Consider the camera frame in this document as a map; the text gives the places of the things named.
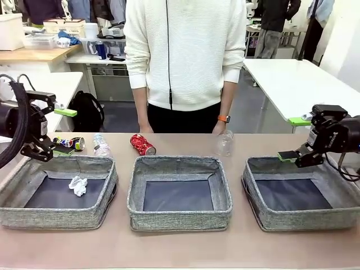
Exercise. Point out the white background workbench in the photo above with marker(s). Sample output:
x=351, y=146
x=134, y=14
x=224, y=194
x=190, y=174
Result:
x=292, y=29

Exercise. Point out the crushed red soda can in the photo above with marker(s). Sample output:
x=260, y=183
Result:
x=142, y=144

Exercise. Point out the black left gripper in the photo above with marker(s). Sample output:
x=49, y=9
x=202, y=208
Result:
x=38, y=126

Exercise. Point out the bystander in light blue shirt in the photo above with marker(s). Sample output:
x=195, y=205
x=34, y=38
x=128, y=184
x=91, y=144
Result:
x=316, y=28

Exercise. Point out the bystander in dark jacket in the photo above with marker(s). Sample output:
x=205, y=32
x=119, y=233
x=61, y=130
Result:
x=277, y=17

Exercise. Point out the crushed blue Pepsi can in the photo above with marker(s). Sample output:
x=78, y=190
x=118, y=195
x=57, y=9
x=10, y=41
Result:
x=71, y=143

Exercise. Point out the person in white sweater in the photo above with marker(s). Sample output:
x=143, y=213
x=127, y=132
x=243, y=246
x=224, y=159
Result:
x=188, y=56

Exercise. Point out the blue cloth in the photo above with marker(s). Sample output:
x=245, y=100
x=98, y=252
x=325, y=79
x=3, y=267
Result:
x=73, y=39

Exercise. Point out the dark purple hanging jacket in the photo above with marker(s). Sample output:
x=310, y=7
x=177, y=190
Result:
x=42, y=11

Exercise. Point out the pink label water bottle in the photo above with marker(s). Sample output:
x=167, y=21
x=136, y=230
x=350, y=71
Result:
x=101, y=146

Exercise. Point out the grey fabric basket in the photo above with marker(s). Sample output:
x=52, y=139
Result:
x=56, y=216
x=180, y=219
x=303, y=220

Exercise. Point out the wooden top table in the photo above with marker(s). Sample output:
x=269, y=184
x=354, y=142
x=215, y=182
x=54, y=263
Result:
x=28, y=54

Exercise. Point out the white shelf table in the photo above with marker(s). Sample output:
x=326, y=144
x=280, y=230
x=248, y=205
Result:
x=84, y=59

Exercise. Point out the dark hanging coat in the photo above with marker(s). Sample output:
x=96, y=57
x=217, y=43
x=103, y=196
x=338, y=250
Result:
x=104, y=11

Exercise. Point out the large white desk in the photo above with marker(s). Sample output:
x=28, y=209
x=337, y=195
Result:
x=281, y=81

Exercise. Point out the small white printed box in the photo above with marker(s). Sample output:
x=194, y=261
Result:
x=63, y=43

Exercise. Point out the person's right forearm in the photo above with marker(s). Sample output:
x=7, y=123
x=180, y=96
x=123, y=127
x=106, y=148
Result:
x=142, y=105

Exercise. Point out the white grey desktop device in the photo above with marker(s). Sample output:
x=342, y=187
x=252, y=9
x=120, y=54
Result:
x=112, y=32

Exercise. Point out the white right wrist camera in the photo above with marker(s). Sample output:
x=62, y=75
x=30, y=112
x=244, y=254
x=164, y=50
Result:
x=306, y=116

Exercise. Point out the clear storage bin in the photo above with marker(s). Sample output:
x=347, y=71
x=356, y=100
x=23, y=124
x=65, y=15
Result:
x=115, y=46

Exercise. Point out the person's right hand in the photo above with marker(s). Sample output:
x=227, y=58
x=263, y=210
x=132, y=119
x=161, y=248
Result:
x=146, y=129

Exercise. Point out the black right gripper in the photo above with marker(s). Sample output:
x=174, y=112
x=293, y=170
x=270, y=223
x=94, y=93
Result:
x=337, y=136

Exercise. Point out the cream slatted crate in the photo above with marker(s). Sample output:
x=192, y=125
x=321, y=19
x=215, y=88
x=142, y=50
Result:
x=64, y=28

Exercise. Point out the white paper ball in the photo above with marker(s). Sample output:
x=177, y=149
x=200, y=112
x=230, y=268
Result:
x=78, y=185

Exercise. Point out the black handheld device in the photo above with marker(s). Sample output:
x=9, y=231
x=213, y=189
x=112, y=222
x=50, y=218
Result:
x=116, y=58

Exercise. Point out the clear plastic basket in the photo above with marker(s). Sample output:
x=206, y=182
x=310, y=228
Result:
x=40, y=42

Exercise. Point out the person's left forearm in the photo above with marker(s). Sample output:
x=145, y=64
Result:
x=229, y=97

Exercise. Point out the blue drink bottle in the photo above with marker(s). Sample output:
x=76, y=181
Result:
x=101, y=50

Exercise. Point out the person's left hand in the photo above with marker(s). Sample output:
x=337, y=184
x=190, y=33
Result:
x=219, y=128

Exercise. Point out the white storage box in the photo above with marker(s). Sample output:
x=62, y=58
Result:
x=9, y=31

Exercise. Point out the black backpack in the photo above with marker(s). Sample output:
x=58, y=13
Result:
x=85, y=112

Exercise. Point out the blue hanging shirt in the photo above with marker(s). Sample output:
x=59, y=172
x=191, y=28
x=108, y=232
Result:
x=80, y=9

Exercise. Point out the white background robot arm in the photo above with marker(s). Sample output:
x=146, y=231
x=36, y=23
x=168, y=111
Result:
x=251, y=7

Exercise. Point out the crushed clear plastic bottle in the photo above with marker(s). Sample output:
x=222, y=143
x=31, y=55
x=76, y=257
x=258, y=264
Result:
x=224, y=144

